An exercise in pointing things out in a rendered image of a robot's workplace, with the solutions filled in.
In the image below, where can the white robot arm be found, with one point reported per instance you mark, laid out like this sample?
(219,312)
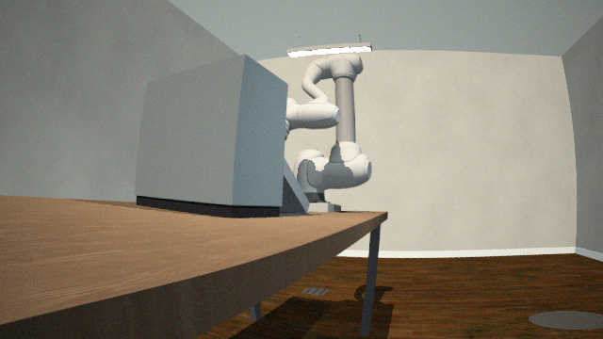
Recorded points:
(345,167)

